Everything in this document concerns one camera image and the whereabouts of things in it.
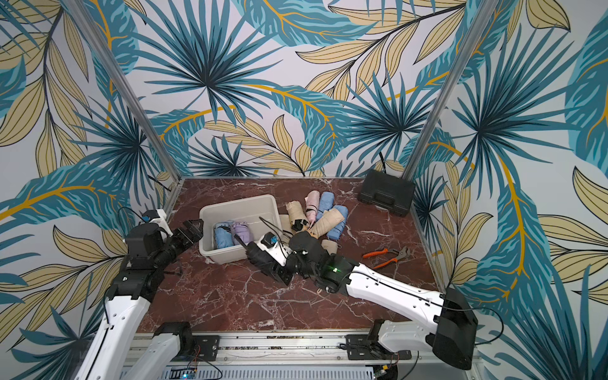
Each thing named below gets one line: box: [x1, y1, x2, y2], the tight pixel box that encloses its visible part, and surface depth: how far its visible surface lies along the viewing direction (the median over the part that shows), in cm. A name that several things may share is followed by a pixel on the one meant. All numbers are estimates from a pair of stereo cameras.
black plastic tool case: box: [357, 168, 416, 217], surface depth 109 cm
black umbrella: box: [233, 233, 294, 286], surface depth 64 cm
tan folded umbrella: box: [307, 208, 345, 240], surface depth 100 cm
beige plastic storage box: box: [199, 194, 282, 266], surface depth 94 cm
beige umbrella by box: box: [285, 199, 310, 232], surface depth 100 cm
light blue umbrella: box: [213, 220, 235, 250], surface depth 96 cm
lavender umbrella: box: [231, 220, 253, 245], surface depth 100 cm
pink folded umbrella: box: [304, 190, 321, 231], surface depth 107 cm
